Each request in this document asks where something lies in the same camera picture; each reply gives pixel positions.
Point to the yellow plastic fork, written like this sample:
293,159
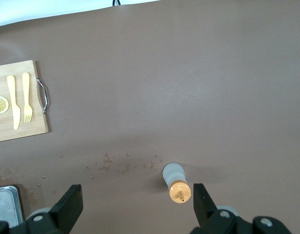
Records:
26,92

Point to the lemon slice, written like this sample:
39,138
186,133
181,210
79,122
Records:
2,104

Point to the yellow plastic knife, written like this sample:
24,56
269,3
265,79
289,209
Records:
12,97

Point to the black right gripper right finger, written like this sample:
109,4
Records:
203,207

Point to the sauce bottle with orange cap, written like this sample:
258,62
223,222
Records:
175,179

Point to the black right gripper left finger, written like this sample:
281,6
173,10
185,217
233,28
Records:
66,207

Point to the silver kitchen scale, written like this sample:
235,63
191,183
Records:
4,204

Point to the brown table mat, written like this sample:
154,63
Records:
164,97

